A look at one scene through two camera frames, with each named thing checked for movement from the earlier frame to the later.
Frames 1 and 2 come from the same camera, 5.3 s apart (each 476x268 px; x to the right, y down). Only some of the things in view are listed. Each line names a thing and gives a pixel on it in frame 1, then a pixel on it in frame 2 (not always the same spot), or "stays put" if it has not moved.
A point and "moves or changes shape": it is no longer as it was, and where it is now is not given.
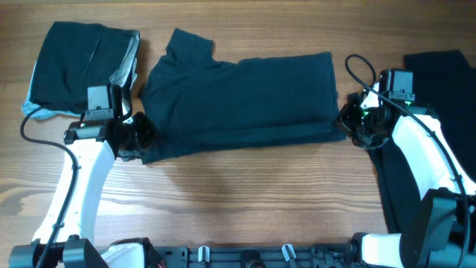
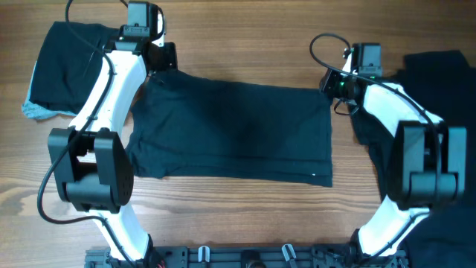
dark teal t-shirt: (198, 103) moves or changes shape
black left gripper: (151, 134) → (171, 62)
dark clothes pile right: (445, 83) stays put
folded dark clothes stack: (74, 56) stays put
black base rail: (265, 256) stays put
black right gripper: (346, 120) → (330, 83)
